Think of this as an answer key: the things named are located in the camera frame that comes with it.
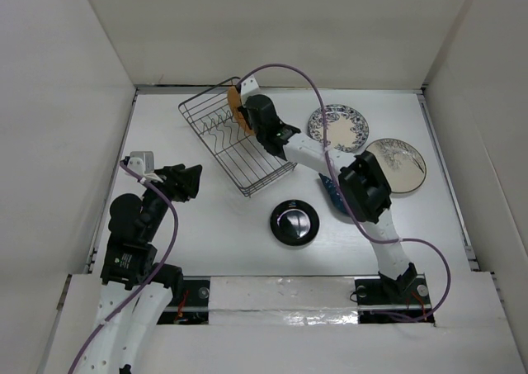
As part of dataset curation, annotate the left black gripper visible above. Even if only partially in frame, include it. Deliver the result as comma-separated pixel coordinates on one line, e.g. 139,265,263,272
143,163,200,239

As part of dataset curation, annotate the round woven bamboo plate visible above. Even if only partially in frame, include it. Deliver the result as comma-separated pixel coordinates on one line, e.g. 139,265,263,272
227,86,254,135

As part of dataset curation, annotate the dark blue leaf plate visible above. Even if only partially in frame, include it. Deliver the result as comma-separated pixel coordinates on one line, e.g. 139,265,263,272
318,173,347,215

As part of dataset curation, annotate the glossy black round plate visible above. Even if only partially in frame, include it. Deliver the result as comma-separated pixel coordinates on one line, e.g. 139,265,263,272
269,200,320,249

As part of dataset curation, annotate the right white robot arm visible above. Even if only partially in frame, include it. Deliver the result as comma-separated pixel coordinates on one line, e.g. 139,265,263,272
234,94,417,305

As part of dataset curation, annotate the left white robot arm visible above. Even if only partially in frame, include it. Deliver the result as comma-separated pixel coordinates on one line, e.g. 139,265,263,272
68,157,203,373

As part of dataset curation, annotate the blue floral round plate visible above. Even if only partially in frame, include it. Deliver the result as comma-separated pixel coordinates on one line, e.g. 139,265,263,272
325,104,370,153

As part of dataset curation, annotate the cream tree pattern plate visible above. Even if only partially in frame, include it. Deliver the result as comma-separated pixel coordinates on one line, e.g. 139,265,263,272
366,138,427,194

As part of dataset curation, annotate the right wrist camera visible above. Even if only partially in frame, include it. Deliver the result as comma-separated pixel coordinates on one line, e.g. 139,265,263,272
240,74,261,105

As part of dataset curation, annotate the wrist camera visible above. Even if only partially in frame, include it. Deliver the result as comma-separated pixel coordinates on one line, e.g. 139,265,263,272
240,74,261,105
124,151,160,181

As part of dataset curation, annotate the grey wire dish rack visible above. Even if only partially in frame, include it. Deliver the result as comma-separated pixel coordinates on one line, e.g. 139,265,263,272
178,77,295,197

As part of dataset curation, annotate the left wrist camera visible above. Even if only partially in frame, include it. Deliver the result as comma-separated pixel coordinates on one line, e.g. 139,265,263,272
124,151,160,181

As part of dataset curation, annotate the silver taped front rail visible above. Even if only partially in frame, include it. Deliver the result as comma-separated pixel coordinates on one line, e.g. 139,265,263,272
159,275,435,326

